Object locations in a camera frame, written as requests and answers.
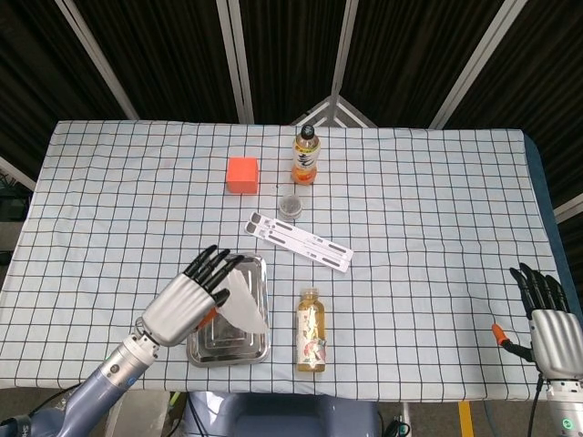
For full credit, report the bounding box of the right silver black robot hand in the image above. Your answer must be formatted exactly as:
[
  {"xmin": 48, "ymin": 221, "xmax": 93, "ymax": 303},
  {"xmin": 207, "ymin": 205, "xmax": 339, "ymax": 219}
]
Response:
[{"xmin": 490, "ymin": 262, "xmax": 583, "ymax": 381}]

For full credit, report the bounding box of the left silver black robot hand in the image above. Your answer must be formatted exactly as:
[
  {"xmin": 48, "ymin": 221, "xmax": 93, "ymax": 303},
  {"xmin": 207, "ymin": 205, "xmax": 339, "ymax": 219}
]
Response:
[{"xmin": 141, "ymin": 245, "xmax": 246, "ymax": 348}]

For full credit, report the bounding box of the white cloth piece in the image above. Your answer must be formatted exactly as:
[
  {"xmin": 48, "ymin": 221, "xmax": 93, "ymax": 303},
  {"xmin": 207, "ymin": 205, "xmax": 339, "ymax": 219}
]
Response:
[{"xmin": 217, "ymin": 268, "xmax": 269, "ymax": 335}]

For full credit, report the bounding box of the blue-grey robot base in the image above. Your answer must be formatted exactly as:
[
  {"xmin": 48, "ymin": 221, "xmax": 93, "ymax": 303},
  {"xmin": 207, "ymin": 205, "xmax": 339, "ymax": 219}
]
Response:
[{"xmin": 187, "ymin": 391, "xmax": 382, "ymax": 437}]

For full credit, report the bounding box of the silver metal tray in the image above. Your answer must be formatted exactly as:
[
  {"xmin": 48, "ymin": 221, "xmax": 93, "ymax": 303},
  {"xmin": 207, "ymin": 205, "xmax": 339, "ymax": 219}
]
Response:
[{"xmin": 185, "ymin": 252, "xmax": 271, "ymax": 368}]

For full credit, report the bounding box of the white folding stand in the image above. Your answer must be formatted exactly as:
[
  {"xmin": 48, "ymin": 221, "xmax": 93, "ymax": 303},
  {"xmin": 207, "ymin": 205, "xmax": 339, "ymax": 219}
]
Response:
[{"xmin": 243, "ymin": 210, "xmax": 355, "ymax": 275}]

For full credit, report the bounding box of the yellow tea bottle with illustrated label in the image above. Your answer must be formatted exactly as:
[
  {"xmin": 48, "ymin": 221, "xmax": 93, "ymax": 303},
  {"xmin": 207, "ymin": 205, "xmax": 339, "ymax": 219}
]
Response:
[{"xmin": 296, "ymin": 287, "xmax": 328, "ymax": 374}]

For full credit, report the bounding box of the orange cube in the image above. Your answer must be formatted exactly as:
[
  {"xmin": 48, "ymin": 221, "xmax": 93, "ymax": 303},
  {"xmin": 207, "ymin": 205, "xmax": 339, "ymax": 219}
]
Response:
[{"xmin": 226, "ymin": 157, "xmax": 261, "ymax": 196}]

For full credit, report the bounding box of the small round metal tin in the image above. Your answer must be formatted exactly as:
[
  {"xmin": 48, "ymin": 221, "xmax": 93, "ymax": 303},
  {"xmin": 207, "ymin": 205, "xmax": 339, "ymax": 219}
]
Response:
[{"xmin": 279, "ymin": 194, "xmax": 302, "ymax": 219}]

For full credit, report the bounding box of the checkered tablecloth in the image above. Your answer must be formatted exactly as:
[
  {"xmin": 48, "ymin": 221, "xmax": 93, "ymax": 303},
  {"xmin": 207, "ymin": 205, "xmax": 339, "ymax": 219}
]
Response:
[{"xmin": 0, "ymin": 119, "xmax": 567, "ymax": 403}]

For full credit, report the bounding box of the tea bottle with black cap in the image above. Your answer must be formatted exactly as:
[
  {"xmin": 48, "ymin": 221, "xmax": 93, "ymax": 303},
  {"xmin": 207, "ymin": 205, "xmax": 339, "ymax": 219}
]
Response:
[{"xmin": 291, "ymin": 124, "xmax": 322, "ymax": 186}]

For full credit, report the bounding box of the black cable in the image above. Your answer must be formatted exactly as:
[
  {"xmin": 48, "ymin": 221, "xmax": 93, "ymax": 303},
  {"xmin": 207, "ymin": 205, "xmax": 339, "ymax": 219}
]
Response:
[{"xmin": 526, "ymin": 371, "xmax": 544, "ymax": 437}]

